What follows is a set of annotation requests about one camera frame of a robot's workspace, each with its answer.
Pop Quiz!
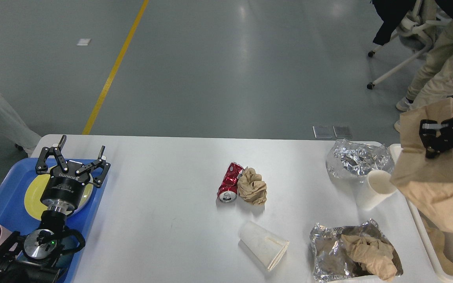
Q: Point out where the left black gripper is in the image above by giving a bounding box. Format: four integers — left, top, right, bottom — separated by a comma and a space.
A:
35, 136, 111, 215

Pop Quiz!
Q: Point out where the large brown paper bag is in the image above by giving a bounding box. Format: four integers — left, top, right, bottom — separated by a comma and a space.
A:
390, 98, 453, 233

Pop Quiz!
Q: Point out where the yellow plastic plate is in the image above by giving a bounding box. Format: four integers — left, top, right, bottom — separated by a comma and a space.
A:
24, 173, 94, 221

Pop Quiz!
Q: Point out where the white paper cup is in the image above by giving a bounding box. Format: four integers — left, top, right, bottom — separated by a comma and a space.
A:
356, 170, 398, 211
239, 221, 290, 272

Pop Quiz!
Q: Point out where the teal green mug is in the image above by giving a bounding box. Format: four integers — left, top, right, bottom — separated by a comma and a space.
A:
55, 236, 77, 268

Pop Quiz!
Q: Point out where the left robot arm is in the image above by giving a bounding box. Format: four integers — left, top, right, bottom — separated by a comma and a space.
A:
0, 136, 111, 283

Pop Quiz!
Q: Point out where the person in khaki trousers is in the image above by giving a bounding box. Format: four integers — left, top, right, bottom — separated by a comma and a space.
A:
396, 0, 453, 112

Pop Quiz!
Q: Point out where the blue plastic tray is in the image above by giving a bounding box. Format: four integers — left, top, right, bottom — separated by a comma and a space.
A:
0, 158, 109, 283

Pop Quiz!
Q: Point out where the person in light grey trousers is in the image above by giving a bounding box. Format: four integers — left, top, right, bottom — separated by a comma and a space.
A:
0, 93, 41, 157

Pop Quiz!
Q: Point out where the white office chair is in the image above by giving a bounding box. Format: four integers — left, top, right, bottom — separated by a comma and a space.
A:
366, 0, 451, 90

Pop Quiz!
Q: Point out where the crumpled brown paper on foil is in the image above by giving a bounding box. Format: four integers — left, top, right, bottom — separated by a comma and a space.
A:
341, 234, 398, 282

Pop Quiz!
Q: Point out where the foil sheet with paper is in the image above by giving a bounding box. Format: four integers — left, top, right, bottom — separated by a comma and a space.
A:
309, 219, 404, 283

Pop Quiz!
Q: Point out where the crushed red soda can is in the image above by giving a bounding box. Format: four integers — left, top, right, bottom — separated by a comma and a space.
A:
217, 162, 244, 204

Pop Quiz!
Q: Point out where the small crumpled brown paper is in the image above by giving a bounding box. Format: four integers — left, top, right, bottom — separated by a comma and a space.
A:
237, 167, 267, 206

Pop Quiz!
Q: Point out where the flattened white paper cup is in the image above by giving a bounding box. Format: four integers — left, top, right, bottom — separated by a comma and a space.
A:
239, 221, 290, 272

